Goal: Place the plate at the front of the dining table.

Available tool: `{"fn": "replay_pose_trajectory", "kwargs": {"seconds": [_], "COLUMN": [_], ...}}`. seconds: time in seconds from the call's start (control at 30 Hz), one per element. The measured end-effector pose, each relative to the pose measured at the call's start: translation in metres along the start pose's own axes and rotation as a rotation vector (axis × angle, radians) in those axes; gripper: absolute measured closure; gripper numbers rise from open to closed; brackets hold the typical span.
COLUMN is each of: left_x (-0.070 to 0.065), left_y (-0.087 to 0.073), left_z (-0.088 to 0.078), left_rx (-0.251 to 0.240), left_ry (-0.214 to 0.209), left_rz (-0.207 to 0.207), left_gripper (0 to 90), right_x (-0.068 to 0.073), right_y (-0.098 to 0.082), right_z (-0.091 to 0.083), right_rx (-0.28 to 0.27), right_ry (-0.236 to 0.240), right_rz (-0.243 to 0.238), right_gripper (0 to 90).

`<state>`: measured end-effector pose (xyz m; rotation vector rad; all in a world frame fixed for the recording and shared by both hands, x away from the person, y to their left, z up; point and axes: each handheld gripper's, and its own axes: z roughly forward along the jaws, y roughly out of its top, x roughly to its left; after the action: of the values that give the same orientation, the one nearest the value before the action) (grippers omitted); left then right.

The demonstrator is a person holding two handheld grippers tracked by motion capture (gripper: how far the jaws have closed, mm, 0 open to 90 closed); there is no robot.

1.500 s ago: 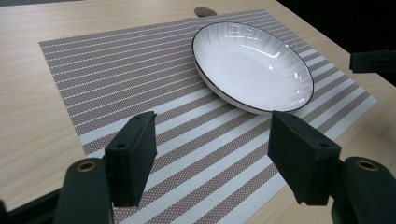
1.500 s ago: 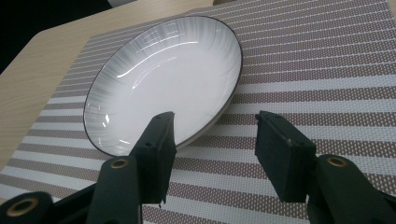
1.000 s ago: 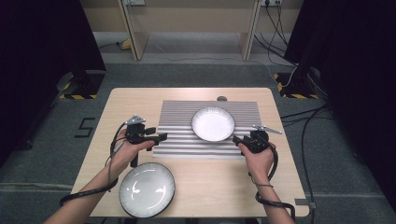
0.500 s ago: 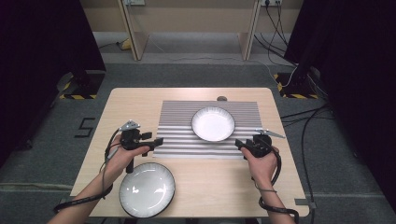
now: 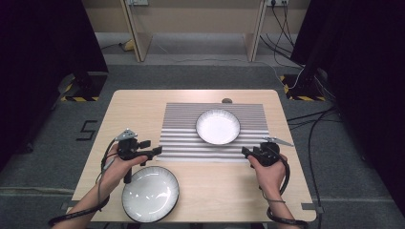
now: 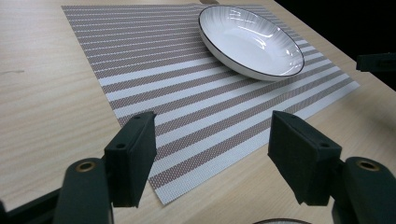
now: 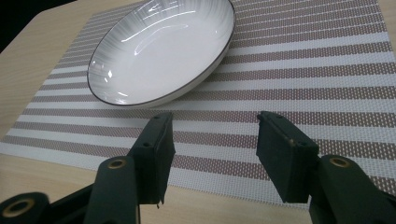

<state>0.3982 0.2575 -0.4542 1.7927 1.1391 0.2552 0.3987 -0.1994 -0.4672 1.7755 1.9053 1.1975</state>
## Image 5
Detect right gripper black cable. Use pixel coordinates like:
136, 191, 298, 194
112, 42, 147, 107
266, 152, 309, 229

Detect small white plate dark rim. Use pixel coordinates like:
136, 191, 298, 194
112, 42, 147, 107
195, 109, 242, 147

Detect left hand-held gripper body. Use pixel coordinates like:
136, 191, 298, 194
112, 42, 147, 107
114, 128, 151, 185

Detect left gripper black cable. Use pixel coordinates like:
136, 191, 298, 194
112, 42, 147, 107
47, 138, 120, 228

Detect black floor cable bundle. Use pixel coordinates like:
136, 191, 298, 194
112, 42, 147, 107
286, 106, 345, 229

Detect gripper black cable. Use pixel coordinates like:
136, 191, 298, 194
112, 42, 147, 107
47, 138, 120, 228
266, 152, 309, 229

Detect thin wrist band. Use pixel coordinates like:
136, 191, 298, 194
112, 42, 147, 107
261, 190, 287, 204

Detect person's left hand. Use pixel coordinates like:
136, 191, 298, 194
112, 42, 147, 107
100, 144, 149, 194

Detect person's right hand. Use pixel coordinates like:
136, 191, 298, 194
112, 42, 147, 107
247, 154, 288, 200

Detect large white plate dark rim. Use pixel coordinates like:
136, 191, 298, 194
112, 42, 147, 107
120, 165, 181, 223

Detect black hanging wall cables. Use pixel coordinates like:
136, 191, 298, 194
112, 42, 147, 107
259, 2, 304, 69

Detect stand base with hazard tape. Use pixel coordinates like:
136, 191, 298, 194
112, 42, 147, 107
59, 73, 109, 103
279, 73, 328, 102

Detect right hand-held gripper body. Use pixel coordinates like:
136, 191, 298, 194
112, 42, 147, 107
253, 135, 295, 168

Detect black curtain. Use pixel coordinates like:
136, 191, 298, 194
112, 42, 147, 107
289, 0, 405, 218
0, 0, 109, 166

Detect grey white striped placemat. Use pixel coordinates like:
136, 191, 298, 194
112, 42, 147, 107
156, 102, 270, 163

